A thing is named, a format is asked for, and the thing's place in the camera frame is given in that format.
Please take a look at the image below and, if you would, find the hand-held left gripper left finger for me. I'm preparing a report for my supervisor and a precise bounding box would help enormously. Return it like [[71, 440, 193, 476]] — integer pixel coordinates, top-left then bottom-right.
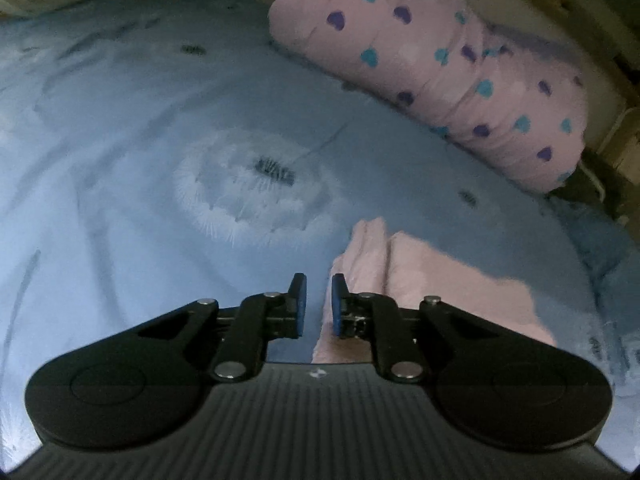
[[137, 273, 307, 382]]

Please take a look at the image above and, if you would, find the white cable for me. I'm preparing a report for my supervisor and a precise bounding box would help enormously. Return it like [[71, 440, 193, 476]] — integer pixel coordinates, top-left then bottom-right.
[[577, 157, 610, 203]]

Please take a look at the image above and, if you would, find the blue dandelion-print bed sheet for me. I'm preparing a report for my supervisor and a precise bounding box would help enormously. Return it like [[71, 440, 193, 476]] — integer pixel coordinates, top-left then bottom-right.
[[0, 0, 640, 461]]

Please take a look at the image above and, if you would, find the pink towel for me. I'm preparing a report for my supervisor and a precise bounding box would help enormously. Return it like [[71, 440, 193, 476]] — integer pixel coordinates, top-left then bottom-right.
[[311, 217, 557, 365]]

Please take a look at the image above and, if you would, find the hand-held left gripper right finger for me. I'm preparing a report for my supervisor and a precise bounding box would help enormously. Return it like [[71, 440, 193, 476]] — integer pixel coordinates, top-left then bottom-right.
[[331, 273, 507, 382]]

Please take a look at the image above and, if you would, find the pink heart-print rolled quilt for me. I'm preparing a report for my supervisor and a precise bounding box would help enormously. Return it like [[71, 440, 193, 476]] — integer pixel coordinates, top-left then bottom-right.
[[267, 0, 589, 194]]

